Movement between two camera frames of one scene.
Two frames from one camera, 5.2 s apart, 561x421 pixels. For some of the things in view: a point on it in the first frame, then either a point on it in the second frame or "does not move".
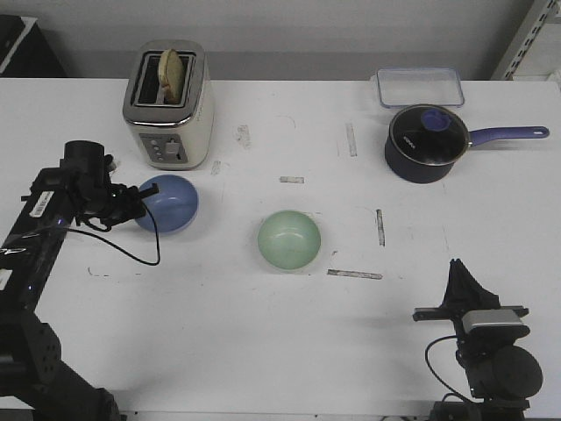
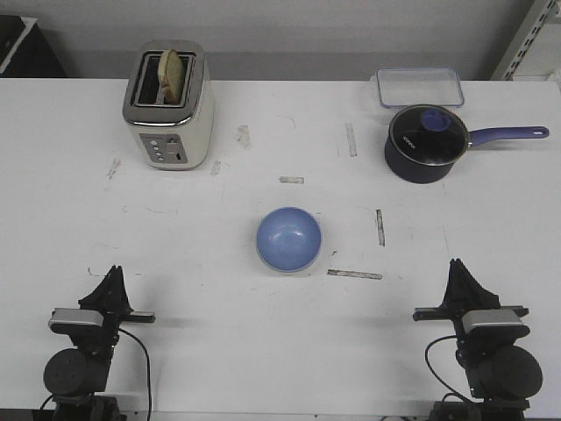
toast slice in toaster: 171,77 does not move
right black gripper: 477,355 does not move
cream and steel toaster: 171,137 does not move
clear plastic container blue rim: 401,87 does not move
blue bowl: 175,206 → 288,239
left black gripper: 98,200 → 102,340
